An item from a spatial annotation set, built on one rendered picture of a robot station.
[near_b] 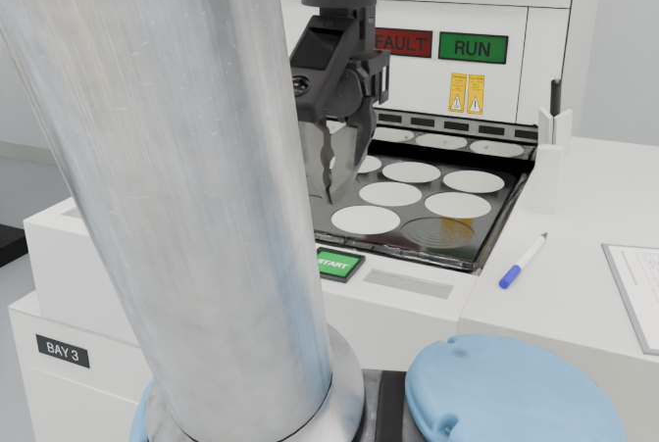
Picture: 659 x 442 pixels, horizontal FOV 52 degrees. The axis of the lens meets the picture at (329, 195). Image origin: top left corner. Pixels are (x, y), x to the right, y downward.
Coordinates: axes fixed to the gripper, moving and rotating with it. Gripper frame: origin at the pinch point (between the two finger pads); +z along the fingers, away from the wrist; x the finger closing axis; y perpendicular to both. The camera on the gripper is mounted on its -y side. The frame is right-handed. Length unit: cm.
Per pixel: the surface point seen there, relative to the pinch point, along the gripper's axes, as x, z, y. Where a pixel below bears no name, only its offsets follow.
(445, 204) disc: -3.2, 14.7, 36.1
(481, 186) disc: -6.7, 14.7, 45.7
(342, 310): -3.4, 10.4, -4.2
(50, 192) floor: 235, 105, 175
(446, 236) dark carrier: -6.4, 14.7, 25.3
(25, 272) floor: 180, 105, 107
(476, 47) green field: -1, -5, 58
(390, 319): -8.5, 10.2, -4.2
